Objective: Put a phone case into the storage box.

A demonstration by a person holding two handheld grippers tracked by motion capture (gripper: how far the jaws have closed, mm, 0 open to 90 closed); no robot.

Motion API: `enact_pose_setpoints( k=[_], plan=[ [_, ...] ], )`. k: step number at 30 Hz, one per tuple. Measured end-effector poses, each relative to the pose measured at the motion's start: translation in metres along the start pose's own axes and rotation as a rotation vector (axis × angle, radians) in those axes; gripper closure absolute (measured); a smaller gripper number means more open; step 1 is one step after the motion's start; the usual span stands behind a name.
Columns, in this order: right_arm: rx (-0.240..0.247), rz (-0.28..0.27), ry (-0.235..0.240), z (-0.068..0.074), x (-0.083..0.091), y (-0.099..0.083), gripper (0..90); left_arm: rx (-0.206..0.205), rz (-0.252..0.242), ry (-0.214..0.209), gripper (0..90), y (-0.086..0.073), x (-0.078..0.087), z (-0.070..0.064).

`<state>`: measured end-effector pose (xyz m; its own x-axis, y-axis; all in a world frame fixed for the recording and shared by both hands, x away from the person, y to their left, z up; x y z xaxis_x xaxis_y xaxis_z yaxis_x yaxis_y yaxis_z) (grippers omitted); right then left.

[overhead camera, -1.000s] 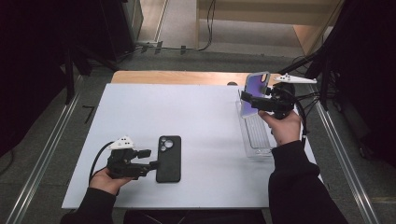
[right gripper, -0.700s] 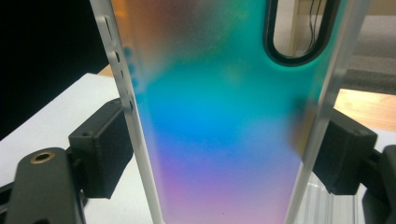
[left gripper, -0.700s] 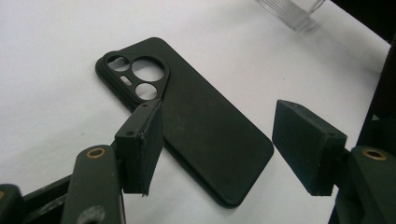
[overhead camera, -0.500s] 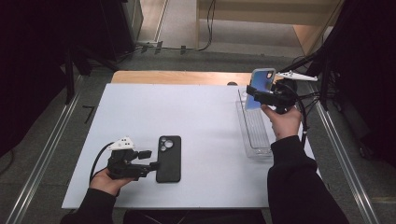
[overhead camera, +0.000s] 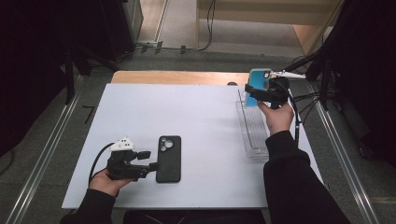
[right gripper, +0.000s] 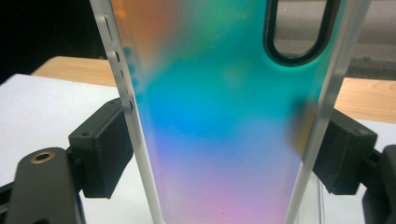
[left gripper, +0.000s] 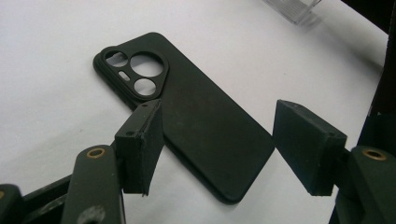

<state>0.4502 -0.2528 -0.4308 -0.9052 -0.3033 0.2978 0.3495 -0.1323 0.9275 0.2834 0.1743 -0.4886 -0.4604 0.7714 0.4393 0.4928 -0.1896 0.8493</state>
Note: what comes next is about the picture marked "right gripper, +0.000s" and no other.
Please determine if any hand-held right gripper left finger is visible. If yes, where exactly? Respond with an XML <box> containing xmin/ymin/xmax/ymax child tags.
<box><xmin>67</xmin><ymin>97</ymin><xmax>134</xmax><ymax>200</ymax></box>

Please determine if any iridescent phone case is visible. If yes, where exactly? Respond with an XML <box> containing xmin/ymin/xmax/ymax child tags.
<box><xmin>89</xmin><ymin>0</ymin><xmax>373</xmax><ymax>224</ymax></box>

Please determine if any wooden table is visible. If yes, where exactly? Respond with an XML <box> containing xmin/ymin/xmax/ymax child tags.
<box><xmin>31</xmin><ymin>55</ymin><xmax>396</xmax><ymax>125</ymax></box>

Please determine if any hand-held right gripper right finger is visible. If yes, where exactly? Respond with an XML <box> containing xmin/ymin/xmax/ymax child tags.
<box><xmin>311</xmin><ymin>108</ymin><xmax>379</xmax><ymax>195</ymax></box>

